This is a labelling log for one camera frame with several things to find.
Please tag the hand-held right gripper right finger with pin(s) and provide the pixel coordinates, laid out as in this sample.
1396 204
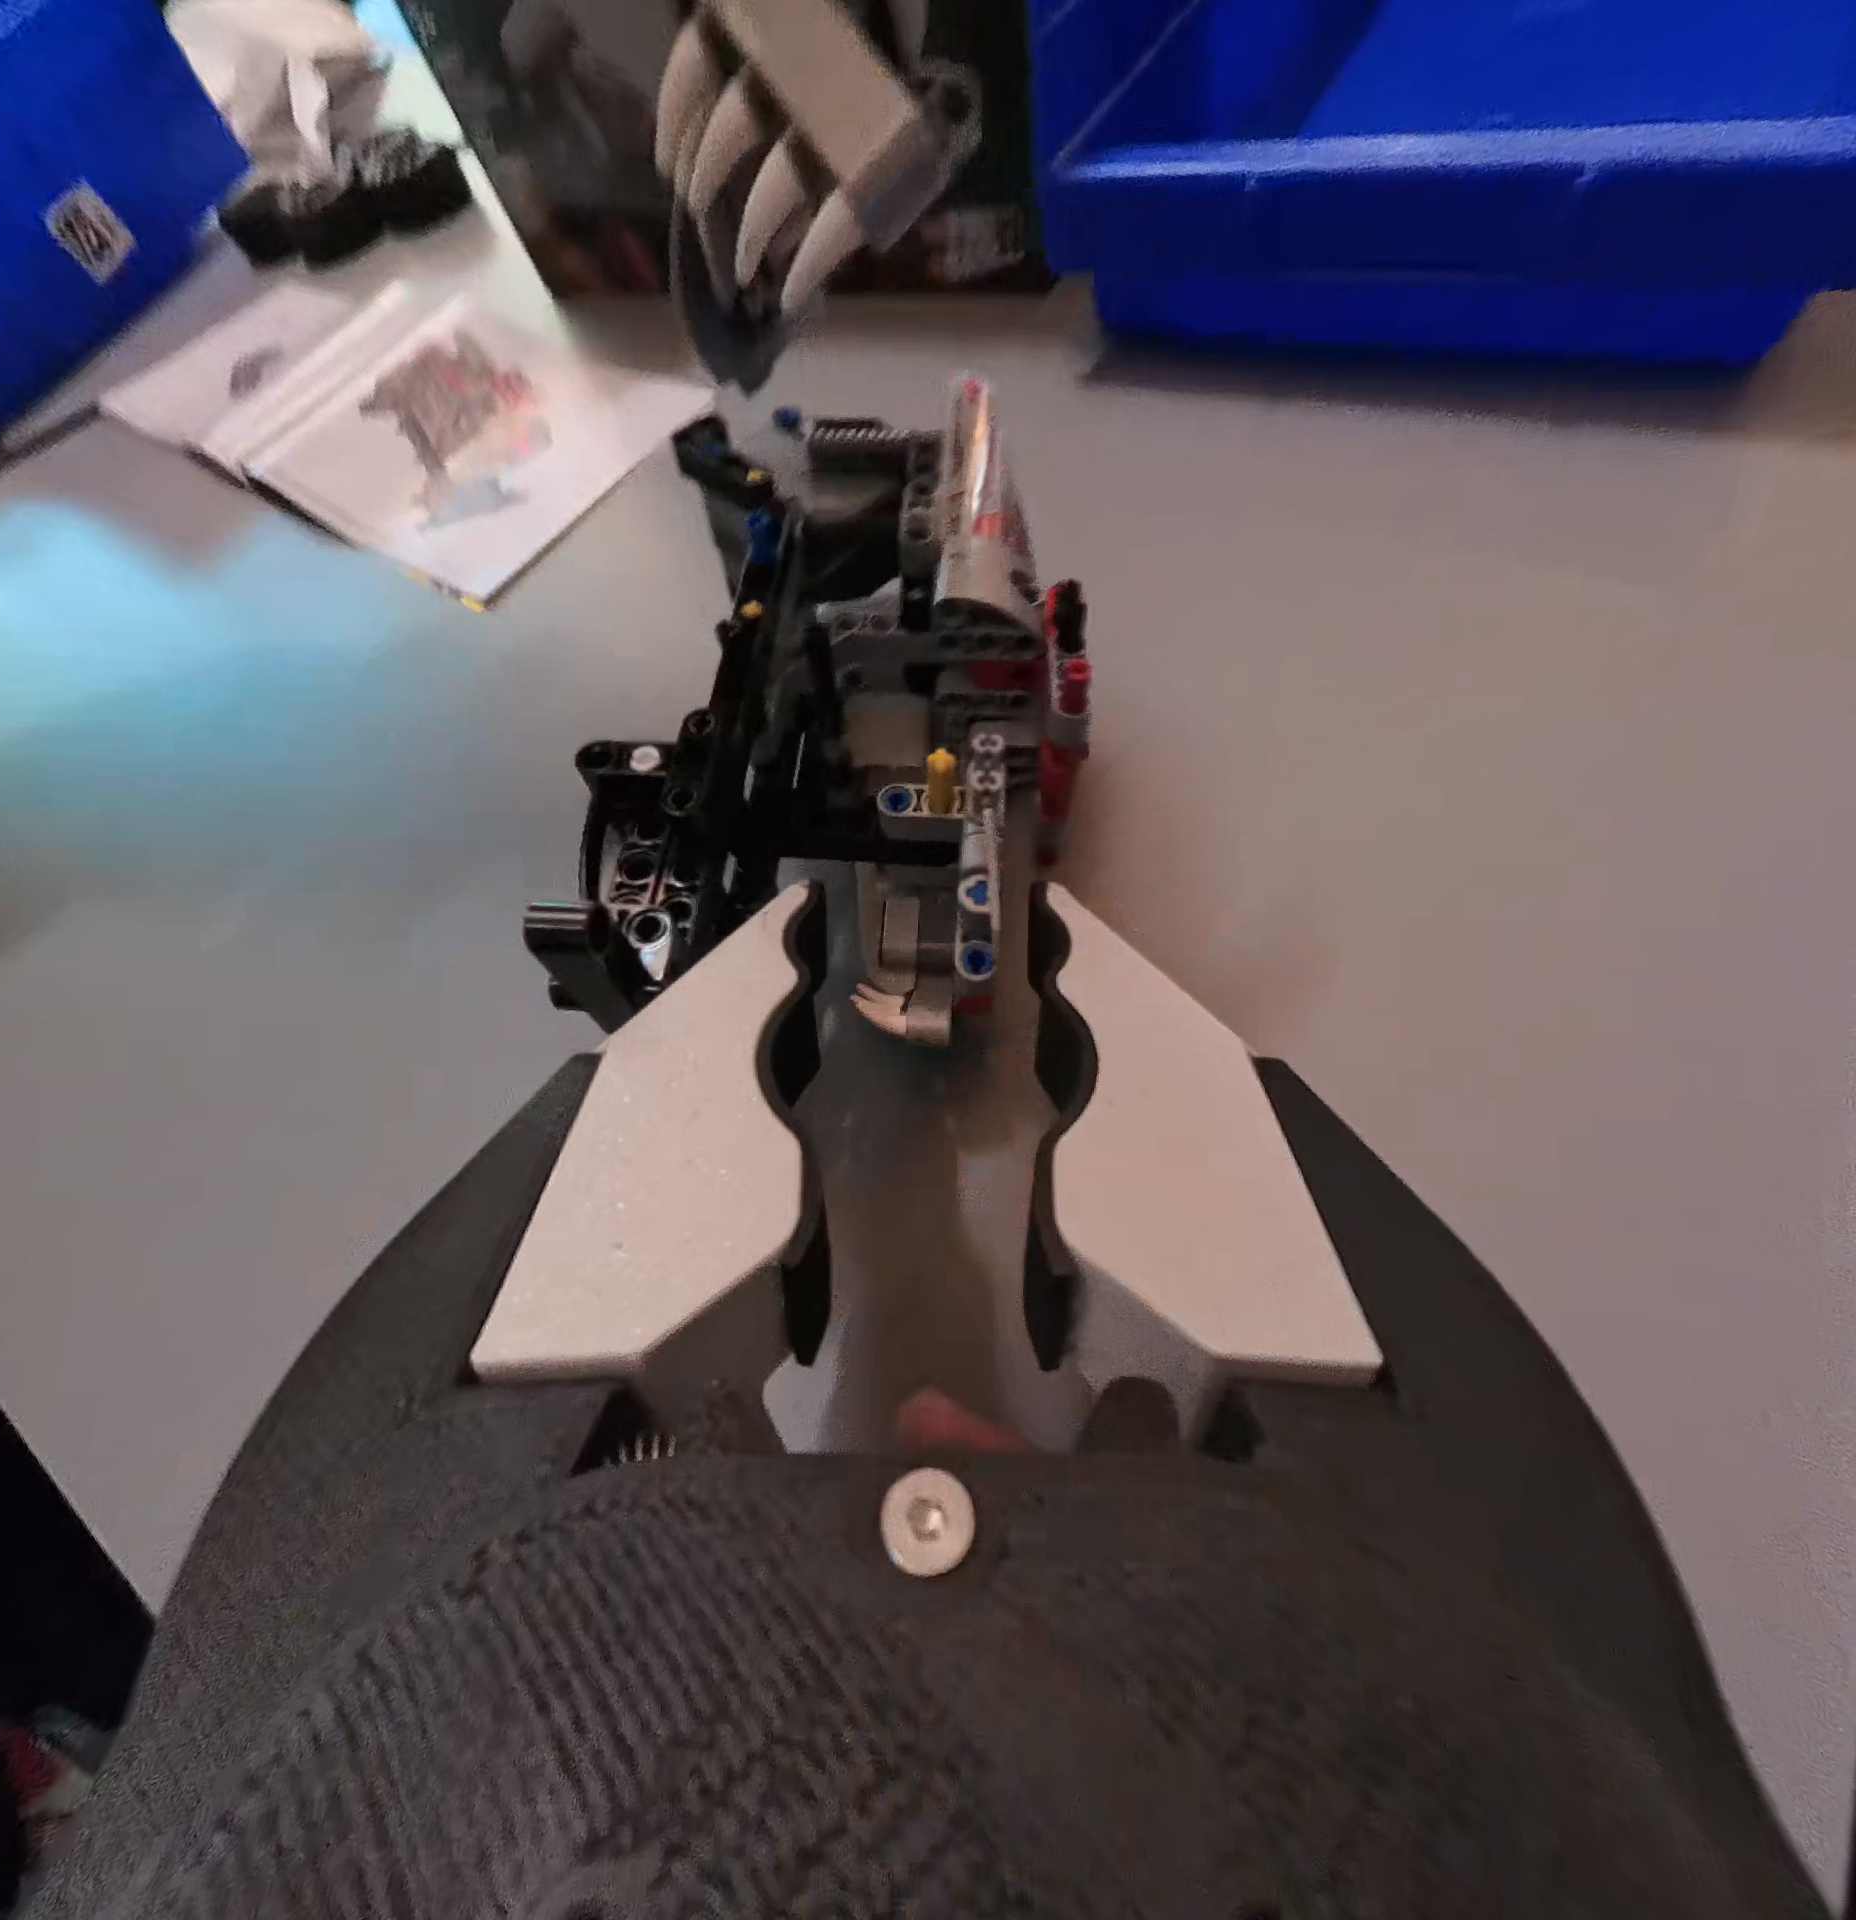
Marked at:
1213 1200

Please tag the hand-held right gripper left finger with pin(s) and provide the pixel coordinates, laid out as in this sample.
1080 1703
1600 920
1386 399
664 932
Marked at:
643 1200

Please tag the grey red brick truck model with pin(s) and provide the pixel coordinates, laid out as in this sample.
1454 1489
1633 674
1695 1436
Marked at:
868 660

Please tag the grey desk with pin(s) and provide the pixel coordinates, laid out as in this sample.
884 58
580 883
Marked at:
1392 674

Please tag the person's right hand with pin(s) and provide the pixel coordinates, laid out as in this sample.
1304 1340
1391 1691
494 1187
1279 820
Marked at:
950 1423

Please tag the white instruction booklet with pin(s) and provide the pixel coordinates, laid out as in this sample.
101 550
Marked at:
419 434

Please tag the blue plastic bin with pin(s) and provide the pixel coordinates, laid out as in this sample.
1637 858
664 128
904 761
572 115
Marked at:
1469 210

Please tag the black toy set box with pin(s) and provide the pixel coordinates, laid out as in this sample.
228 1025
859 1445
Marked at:
569 121

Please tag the blue bin with square tag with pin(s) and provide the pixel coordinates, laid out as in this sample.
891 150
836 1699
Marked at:
59 121

